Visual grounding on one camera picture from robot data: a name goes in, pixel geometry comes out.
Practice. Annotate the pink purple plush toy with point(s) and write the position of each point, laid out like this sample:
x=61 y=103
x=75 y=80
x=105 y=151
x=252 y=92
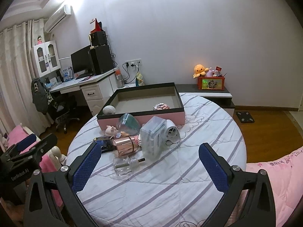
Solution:
x=211 y=73

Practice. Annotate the orange toy box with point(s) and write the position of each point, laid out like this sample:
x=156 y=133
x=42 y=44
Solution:
x=211 y=83

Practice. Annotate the white round speaker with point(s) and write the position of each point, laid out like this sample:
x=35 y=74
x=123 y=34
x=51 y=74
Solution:
x=109 y=110

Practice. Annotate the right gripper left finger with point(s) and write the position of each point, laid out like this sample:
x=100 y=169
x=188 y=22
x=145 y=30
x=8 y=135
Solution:
x=40 y=206

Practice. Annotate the white bed post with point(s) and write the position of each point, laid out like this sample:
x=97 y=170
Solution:
x=57 y=153

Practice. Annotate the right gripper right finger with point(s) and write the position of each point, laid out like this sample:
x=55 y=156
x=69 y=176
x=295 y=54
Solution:
x=258 y=208

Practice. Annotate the yellow blue snack bag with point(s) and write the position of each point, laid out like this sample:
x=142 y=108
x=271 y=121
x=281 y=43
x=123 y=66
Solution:
x=139 y=80

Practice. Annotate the black computer monitor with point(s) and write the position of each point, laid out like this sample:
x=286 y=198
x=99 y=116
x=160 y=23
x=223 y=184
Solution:
x=81 y=62

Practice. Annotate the beige curtain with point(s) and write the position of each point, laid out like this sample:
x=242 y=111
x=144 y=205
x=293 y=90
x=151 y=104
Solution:
x=17 y=72

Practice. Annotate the pink pig figurine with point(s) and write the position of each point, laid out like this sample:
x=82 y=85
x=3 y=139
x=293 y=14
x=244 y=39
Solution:
x=112 y=131

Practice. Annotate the white desk with drawers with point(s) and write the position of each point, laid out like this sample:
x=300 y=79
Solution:
x=96 y=90

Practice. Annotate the teal clear plastic fan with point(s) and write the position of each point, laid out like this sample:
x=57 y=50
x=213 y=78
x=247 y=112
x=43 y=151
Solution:
x=128 y=124

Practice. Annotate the white glass door cabinet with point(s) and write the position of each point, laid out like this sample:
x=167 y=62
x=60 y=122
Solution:
x=45 y=58

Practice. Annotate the black computer tower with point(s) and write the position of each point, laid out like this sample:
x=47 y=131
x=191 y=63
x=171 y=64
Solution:
x=101 y=59

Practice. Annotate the orange octopus plush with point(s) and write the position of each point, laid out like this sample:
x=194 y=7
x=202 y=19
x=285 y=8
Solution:
x=200 y=71

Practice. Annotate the rose gold metal cup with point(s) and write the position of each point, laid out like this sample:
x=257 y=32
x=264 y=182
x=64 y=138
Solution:
x=126 y=145

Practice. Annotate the pink bed blanket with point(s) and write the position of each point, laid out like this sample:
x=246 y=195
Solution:
x=49 y=162

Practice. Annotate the orange lid water bottle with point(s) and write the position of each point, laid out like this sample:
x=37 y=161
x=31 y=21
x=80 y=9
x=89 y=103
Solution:
x=119 y=77

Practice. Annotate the pink storage box black rim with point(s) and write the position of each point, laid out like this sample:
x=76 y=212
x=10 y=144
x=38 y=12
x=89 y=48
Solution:
x=144 y=102

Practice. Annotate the black bathroom scale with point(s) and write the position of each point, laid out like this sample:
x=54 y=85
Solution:
x=244 y=117

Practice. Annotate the black office chair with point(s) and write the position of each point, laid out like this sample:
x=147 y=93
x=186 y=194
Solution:
x=62 y=110

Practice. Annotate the pink quilt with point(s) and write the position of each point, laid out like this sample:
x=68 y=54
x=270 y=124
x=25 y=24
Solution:
x=285 y=176

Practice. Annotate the white hair dryer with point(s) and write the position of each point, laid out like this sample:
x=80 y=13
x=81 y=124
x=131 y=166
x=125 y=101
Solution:
x=172 y=135

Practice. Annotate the black speaker box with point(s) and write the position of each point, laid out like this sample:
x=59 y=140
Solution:
x=98 y=38

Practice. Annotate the black white tv cabinet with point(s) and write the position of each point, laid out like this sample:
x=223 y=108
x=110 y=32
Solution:
x=208 y=96

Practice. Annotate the white striped bed quilt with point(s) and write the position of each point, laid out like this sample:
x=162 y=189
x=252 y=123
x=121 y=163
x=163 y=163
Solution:
x=174 y=190

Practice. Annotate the red paper bag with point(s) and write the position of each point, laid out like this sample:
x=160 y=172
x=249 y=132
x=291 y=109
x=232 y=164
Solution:
x=95 y=26

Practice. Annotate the clear glass bottle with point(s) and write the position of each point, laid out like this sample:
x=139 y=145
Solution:
x=125 y=165

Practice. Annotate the white air conditioner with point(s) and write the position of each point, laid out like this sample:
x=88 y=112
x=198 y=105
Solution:
x=60 y=14

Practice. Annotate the clear plastic storage box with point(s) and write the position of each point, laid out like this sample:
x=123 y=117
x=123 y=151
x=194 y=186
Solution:
x=153 y=137

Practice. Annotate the white wall power socket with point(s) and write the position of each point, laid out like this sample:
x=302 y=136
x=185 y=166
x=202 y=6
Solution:
x=134 y=62

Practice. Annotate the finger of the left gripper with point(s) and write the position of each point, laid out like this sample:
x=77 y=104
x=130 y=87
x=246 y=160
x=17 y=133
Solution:
x=23 y=144
x=38 y=150

